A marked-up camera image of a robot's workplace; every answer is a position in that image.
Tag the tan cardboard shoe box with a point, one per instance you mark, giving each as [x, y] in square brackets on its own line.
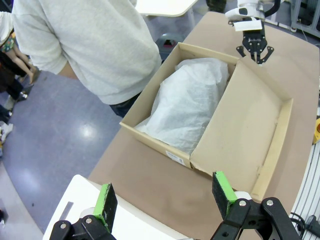
[245, 120]

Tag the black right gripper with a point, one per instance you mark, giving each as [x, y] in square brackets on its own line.
[253, 41]

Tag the white tissue wrapping paper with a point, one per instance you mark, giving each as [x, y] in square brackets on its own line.
[185, 105]

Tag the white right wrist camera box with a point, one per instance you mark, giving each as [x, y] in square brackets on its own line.
[247, 25]

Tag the white plastic storage bin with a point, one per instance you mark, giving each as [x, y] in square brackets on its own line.
[75, 200]

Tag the grey metal rack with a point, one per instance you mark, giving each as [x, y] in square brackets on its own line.
[307, 15]

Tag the mannequin in colourful dress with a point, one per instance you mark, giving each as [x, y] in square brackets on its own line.
[25, 62]

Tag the person in grey sweatshirt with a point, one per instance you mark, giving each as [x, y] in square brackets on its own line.
[87, 45]

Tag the silver aluminium frame rail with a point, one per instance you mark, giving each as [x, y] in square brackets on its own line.
[307, 180]

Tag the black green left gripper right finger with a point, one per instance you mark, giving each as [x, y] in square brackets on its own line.
[222, 192]

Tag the standing legs in black trousers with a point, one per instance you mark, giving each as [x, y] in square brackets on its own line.
[10, 82]

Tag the yellow box with red button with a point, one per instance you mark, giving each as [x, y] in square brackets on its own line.
[317, 130]

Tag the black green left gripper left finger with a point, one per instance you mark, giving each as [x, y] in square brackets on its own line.
[105, 207]

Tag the white rounded table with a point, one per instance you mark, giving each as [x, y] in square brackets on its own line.
[165, 7]

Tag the grey black floor device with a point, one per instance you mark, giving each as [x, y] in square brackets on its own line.
[167, 41]

